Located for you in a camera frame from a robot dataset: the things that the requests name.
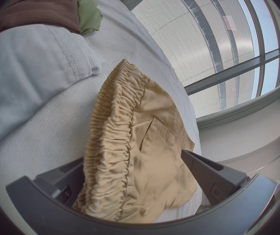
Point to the tan shorts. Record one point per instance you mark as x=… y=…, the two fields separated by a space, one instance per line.
x=140 y=141

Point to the green garment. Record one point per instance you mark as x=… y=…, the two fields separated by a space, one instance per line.
x=88 y=13

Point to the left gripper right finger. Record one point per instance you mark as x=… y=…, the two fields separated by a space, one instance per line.
x=216 y=180

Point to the bed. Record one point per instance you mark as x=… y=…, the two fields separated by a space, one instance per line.
x=130 y=48

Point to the window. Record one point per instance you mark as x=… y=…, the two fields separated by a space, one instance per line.
x=203 y=33

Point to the brown garment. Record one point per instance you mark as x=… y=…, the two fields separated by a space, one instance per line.
x=37 y=6

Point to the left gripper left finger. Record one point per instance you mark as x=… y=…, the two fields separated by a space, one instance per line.
x=59 y=180

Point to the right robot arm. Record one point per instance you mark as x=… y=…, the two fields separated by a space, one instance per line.
x=279 y=187

